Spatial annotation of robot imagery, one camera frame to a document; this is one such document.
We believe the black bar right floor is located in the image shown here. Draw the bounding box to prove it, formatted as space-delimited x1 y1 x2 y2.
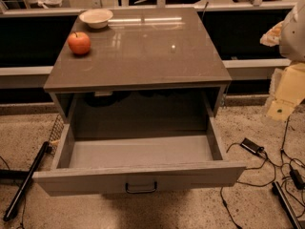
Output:
272 181 303 229

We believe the grey cabinet with glossy top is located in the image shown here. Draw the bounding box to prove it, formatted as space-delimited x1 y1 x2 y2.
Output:
43 6 233 140

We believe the black bar left floor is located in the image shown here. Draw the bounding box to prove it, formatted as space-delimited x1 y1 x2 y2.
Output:
3 141 50 221

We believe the black power adapter near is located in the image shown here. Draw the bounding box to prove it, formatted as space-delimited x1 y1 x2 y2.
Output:
240 138 264 156

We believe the wire mesh basket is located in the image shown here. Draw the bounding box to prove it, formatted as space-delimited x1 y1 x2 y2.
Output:
48 115 64 156

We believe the black drawer handle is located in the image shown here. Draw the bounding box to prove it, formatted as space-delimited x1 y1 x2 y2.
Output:
125 181 158 195

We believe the white bowl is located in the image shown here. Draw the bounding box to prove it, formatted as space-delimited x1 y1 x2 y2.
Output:
79 9 113 29

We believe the black bar floor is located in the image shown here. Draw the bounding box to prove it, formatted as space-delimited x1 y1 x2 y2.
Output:
3 141 50 221
272 181 303 229

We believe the black power adapter right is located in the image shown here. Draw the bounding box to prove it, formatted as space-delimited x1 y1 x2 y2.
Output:
290 169 305 190

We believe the black power adapter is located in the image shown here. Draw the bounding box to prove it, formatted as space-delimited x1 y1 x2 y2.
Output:
290 169 305 190
240 138 264 156

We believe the open grey drawer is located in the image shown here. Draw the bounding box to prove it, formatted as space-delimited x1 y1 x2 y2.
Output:
33 118 245 196

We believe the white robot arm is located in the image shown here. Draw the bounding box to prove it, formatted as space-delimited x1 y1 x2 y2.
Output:
260 0 305 121

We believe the red apple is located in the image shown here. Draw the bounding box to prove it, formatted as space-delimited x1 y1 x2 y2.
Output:
67 31 91 55

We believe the black cable on floor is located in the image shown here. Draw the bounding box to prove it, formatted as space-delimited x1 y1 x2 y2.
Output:
219 141 278 229

